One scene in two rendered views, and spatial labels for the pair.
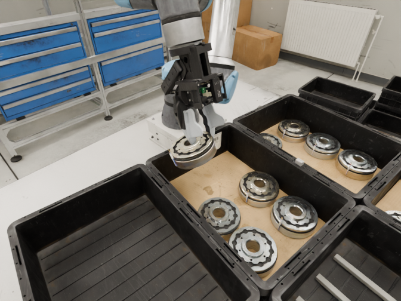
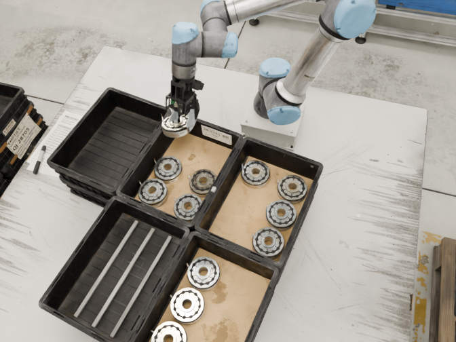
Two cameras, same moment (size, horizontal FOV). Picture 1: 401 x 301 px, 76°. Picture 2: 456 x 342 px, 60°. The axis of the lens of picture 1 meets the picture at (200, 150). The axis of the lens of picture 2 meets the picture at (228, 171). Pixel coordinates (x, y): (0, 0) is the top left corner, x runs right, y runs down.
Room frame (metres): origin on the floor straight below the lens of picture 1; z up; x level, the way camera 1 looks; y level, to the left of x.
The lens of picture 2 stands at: (0.28, -0.85, 2.08)
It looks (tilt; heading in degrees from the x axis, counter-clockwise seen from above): 59 degrees down; 68
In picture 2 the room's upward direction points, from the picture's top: 5 degrees counter-clockwise
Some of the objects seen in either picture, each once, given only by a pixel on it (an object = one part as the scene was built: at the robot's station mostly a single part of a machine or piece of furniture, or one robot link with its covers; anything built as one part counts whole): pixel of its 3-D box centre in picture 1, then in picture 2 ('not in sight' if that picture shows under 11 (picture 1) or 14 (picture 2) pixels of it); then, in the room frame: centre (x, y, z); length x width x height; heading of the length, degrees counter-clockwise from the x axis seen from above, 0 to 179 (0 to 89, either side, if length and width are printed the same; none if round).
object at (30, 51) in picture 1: (42, 71); not in sight; (1.85, 1.18, 0.60); 0.72 x 0.03 x 0.56; 136
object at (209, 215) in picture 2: (309, 149); (260, 203); (0.60, -0.33, 0.87); 0.40 x 0.30 x 0.11; 38
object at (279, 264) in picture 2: (314, 136); (260, 197); (0.60, -0.33, 0.92); 0.40 x 0.30 x 0.02; 38
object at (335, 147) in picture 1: (323, 142); (281, 213); (0.65, -0.39, 0.86); 0.10 x 0.10 x 0.01
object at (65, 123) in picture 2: not in sight; (65, 143); (0.03, 0.38, 0.70); 0.33 x 0.23 x 0.01; 46
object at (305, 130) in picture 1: (293, 127); (292, 187); (0.73, -0.32, 0.86); 0.10 x 0.10 x 0.01
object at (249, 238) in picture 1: (252, 246); (152, 190); (0.28, -0.11, 0.86); 0.05 x 0.05 x 0.01
